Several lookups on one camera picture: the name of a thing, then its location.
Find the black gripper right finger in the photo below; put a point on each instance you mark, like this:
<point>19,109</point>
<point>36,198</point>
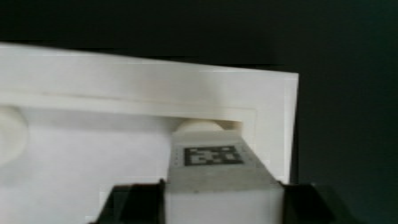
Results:
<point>314,206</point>

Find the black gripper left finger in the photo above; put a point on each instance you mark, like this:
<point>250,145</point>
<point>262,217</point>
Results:
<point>134,205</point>

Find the white leg with tag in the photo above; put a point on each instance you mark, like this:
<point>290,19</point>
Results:
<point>221,189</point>

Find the white square tabletop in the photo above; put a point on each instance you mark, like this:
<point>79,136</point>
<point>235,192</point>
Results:
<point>91,109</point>

